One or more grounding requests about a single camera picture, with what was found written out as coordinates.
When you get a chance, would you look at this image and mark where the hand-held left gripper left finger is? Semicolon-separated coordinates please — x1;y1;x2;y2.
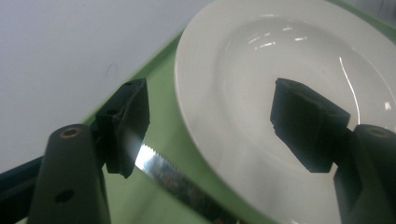
94;77;151;179

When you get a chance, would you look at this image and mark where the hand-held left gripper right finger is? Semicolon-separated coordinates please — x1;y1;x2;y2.
269;77;352;174

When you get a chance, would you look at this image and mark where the light green plastic tray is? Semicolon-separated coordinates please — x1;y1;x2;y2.
15;0;396;224

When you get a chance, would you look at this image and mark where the knife with brown handle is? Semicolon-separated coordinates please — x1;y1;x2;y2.
134;143;250;224

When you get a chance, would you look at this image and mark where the white ceramic plate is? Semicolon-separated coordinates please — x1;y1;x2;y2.
174;0;396;224

